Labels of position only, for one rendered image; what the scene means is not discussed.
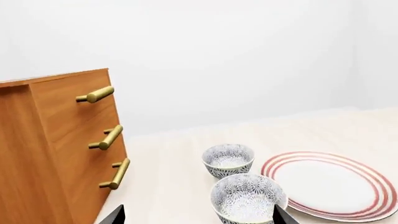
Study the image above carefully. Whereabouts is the wooden drawer cabinet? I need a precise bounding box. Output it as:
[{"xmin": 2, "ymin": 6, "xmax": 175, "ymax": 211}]
[{"xmin": 0, "ymin": 67, "xmax": 129, "ymax": 224}]

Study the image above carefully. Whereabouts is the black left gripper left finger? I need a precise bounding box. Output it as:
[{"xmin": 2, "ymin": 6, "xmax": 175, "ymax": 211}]
[{"xmin": 98, "ymin": 204, "xmax": 126, "ymax": 224}]

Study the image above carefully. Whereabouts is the brass drawer handle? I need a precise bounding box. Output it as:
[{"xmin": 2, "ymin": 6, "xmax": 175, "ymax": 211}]
[
  {"xmin": 99, "ymin": 157, "xmax": 131, "ymax": 190},
  {"xmin": 75, "ymin": 85, "xmax": 115, "ymax": 104},
  {"xmin": 88, "ymin": 124, "xmax": 124, "ymax": 151}
]

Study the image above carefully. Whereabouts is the black floral patterned bowl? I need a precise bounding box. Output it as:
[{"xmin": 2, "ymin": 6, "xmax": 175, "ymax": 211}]
[
  {"xmin": 201, "ymin": 144, "xmax": 256, "ymax": 180},
  {"xmin": 210, "ymin": 173, "xmax": 289, "ymax": 224}
]

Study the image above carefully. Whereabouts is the white plate with red rings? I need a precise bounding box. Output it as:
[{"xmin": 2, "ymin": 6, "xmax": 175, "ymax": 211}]
[{"xmin": 260, "ymin": 151, "xmax": 398, "ymax": 220}]

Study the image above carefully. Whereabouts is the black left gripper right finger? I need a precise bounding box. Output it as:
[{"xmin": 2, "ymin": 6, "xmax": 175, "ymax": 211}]
[{"xmin": 272, "ymin": 203, "xmax": 299, "ymax": 224}]

